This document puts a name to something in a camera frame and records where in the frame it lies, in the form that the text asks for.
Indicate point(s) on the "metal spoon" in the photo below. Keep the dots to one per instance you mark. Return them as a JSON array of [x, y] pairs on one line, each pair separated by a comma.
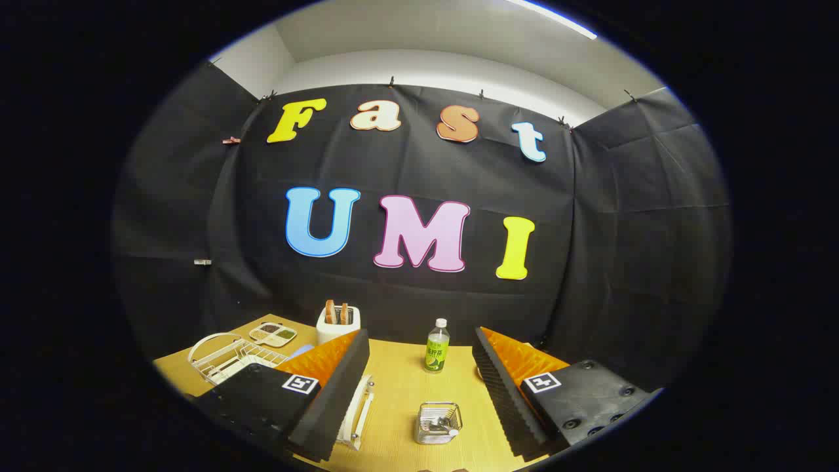
[[449, 431]]

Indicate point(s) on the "green label drink bottle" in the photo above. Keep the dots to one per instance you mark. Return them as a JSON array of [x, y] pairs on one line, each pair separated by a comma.
[[436, 354]]

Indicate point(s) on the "divided seasoning dish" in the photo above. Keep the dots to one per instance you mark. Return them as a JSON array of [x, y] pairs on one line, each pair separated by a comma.
[[272, 334]]

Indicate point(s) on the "black backdrop cloth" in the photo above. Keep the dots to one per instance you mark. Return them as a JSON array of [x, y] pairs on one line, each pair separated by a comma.
[[419, 164]]

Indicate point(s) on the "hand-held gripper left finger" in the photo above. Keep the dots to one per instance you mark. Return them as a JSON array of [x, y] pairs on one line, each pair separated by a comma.
[[334, 400]]

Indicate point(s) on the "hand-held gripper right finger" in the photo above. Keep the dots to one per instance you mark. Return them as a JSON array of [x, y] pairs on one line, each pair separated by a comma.
[[505, 400]]

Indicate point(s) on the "white toaster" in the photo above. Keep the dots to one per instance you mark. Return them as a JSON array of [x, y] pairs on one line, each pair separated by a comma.
[[328, 333]]

